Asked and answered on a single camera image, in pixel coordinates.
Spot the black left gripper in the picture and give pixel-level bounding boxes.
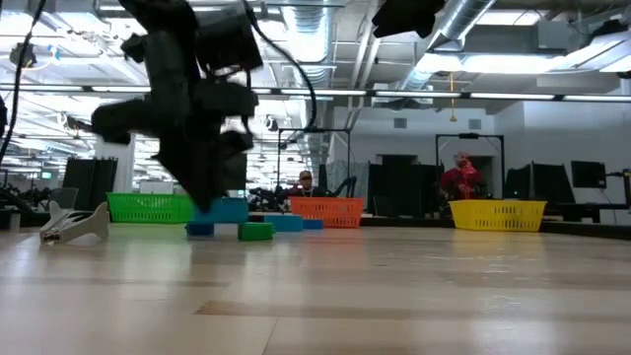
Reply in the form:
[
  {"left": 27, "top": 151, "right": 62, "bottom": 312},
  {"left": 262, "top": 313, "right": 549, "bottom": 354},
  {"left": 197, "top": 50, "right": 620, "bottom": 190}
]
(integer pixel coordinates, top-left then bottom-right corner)
[{"left": 91, "top": 29, "right": 260, "bottom": 213}]

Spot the blue tape roll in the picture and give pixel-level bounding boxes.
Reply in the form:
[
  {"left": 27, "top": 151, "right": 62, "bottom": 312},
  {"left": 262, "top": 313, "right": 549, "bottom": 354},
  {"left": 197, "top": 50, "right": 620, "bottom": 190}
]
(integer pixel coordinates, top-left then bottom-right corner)
[
  {"left": 263, "top": 214, "right": 304, "bottom": 233},
  {"left": 191, "top": 196, "right": 249, "bottom": 224}
]

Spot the green mini stapler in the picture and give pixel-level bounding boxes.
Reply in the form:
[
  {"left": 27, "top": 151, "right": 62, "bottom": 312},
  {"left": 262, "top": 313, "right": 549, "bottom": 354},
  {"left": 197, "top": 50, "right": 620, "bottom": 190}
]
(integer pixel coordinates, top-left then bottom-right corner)
[{"left": 238, "top": 222, "right": 275, "bottom": 242}]

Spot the grey staple remover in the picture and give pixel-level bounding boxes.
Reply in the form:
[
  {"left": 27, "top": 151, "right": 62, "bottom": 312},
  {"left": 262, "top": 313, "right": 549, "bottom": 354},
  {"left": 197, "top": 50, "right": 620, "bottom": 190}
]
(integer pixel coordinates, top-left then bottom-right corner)
[{"left": 38, "top": 200, "right": 110, "bottom": 246}]

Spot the black monitor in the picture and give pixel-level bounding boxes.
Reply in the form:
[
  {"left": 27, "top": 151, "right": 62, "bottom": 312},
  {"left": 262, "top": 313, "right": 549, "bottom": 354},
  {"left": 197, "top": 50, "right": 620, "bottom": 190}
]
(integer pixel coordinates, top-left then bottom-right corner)
[
  {"left": 226, "top": 153, "right": 248, "bottom": 192},
  {"left": 571, "top": 160, "right": 607, "bottom": 189}
]

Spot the long ceiling light strip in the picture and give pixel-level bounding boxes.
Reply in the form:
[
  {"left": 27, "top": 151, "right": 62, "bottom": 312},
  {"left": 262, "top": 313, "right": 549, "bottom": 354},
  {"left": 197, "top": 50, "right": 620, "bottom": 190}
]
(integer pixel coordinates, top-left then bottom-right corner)
[{"left": 0, "top": 84, "right": 631, "bottom": 103}]

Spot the green plastic basket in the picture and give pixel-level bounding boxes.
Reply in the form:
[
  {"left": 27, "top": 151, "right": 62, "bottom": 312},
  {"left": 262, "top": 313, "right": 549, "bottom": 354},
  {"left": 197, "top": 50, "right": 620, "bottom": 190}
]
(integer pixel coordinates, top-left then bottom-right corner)
[{"left": 106, "top": 192, "right": 196, "bottom": 224}]

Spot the person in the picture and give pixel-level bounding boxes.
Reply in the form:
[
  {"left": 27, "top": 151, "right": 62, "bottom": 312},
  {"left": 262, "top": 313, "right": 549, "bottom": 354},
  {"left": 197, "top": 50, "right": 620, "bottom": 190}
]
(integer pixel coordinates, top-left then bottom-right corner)
[
  {"left": 288, "top": 170, "right": 329, "bottom": 198},
  {"left": 440, "top": 151, "right": 487, "bottom": 201}
]

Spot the white building column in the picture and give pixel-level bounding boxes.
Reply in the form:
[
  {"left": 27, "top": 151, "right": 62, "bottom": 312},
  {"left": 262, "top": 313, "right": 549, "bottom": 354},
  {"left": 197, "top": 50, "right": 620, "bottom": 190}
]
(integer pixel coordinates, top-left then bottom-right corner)
[{"left": 93, "top": 135, "right": 137, "bottom": 194}]

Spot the orange plastic basket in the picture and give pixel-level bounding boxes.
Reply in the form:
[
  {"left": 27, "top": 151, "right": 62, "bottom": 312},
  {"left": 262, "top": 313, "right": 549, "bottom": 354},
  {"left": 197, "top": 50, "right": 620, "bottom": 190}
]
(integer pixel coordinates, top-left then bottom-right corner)
[{"left": 289, "top": 196, "right": 366, "bottom": 229}]

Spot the black partition panel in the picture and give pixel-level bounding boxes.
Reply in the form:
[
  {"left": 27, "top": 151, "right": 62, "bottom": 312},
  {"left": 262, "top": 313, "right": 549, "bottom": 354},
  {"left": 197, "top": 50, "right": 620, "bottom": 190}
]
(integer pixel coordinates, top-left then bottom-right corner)
[{"left": 62, "top": 157, "right": 119, "bottom": 212}]

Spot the black cabinet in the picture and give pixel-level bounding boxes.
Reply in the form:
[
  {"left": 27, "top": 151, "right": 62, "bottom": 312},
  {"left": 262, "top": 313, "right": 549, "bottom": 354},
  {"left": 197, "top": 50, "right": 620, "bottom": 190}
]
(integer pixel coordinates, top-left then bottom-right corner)
[{"left": 367, "top": 154, "right": 448, "bottom": 218}]

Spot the black angled panel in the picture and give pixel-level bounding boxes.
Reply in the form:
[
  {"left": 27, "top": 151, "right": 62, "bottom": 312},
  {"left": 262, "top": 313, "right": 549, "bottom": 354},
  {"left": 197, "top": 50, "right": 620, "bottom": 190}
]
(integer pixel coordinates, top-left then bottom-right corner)
[{"left": 505, "top": 162, "right": 576, "bottom": 203}]

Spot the yellow plastic basket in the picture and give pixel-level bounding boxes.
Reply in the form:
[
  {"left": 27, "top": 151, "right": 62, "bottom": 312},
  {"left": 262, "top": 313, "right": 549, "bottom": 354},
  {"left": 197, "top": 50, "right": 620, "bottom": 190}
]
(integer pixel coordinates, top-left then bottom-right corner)
[{"left": 449, "top": 199, "right": 547, "bottom": 233}]

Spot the silver ventilation duct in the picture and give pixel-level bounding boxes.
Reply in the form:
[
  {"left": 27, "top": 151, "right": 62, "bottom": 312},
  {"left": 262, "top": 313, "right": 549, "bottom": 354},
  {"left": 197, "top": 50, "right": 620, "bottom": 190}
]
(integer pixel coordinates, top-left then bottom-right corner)
[{"left": 283, "top": 0, "right": 337, "bottom": 188}]

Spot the black station frame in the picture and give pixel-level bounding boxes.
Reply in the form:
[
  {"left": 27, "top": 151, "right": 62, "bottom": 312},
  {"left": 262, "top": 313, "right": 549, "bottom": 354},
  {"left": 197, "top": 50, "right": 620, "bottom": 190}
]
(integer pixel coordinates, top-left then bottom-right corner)
[
  {"left": 277, "top": 127, "right": 352, "bottom": 198},
  {"left": 435, "top": 132, "right": 506, "bottom": 198}
]

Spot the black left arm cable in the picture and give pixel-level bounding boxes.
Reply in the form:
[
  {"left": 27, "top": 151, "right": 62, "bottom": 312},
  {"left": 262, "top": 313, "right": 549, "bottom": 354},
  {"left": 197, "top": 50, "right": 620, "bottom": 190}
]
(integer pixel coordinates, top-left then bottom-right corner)
[{"left": 244, "top": 0, "right": 317, "bottom": 130}]

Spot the thin black hanging cable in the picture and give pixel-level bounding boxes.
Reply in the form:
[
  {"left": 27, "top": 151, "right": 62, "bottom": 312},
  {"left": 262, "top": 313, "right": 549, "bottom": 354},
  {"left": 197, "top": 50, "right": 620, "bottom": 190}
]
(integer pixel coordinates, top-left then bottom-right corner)
[{"left": 0, "top": 0, "right": 48, "bottom": 164}]

